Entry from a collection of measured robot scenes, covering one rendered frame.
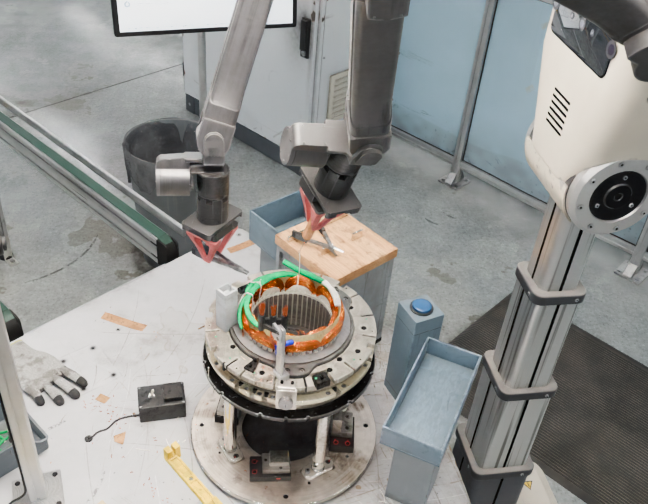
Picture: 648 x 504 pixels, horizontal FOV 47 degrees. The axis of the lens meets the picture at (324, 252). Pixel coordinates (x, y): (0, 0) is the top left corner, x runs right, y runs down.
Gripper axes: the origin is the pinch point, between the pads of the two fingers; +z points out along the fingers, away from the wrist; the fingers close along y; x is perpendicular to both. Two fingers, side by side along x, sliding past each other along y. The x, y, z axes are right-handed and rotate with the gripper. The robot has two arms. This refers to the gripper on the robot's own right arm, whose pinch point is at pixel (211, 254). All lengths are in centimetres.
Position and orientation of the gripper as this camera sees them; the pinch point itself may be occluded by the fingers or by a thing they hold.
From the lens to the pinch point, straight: 144.7
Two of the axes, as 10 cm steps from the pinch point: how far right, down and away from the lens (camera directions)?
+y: -5.2, 4.9, -7.0
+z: -1.0, 7.7, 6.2
